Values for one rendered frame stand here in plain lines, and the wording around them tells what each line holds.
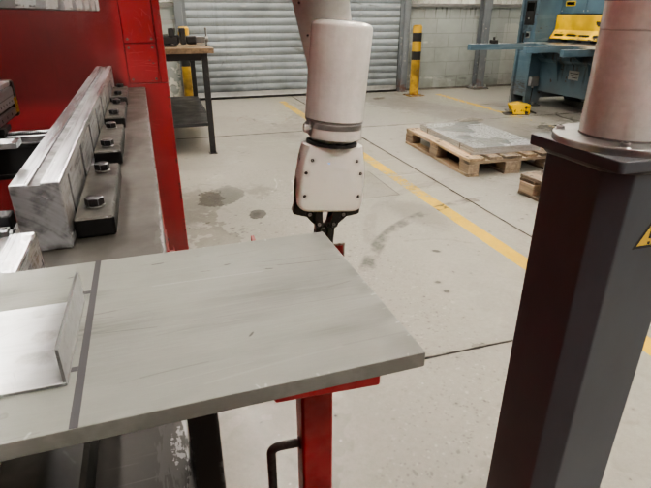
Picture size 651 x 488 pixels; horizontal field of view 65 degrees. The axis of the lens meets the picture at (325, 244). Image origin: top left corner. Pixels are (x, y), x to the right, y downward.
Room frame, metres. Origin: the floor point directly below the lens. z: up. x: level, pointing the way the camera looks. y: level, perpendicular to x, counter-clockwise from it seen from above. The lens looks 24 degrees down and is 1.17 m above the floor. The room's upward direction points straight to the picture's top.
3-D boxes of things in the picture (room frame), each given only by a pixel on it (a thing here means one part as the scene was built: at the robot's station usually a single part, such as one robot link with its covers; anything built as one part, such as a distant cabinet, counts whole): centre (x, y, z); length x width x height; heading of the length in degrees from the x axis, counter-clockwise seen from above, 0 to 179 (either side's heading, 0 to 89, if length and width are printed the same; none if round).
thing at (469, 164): (4.53, -1.33, 0.07); 1.20 x 0.80 x 0.14; 15
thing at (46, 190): (1.42, 0.64, 0.92); 1.67 x 0.06 x 0.10; 19
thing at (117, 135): (1.20, 0.51, 0.89); 0.30 x 0.05 x 0.03; 19
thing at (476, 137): (4.53, -1.33, 0.17); 0.99 x 0.63 x 0.05; 15
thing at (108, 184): (0.82, 0.38, 0.89); 0.30 x 0.05 x 0.03; 19
